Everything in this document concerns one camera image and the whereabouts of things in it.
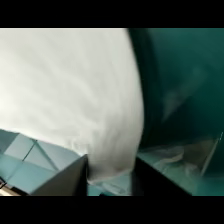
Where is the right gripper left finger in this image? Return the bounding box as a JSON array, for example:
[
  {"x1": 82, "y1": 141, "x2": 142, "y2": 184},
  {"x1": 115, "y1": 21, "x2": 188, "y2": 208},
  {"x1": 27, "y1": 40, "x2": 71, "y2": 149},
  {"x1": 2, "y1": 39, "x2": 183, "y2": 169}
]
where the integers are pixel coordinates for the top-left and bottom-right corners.
[{"x1": 30, "y1": 153, "x2": 89, "y2": 197}]

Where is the white garment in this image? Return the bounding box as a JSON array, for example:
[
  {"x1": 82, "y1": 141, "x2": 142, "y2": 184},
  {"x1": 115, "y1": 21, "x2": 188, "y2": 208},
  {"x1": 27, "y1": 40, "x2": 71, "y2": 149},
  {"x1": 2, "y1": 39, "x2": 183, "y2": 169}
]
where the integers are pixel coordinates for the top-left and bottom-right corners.
[{"x1": 0, "y1": 28, "x2": 145, "y2": 196}]

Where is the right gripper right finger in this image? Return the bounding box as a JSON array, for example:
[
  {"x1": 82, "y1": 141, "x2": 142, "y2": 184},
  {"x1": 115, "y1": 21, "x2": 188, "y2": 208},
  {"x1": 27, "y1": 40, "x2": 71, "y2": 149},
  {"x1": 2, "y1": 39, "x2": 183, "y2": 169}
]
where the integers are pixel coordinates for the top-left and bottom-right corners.
[{"x1": 131, "y1": 155, "x2": 194, "y2": 197}]

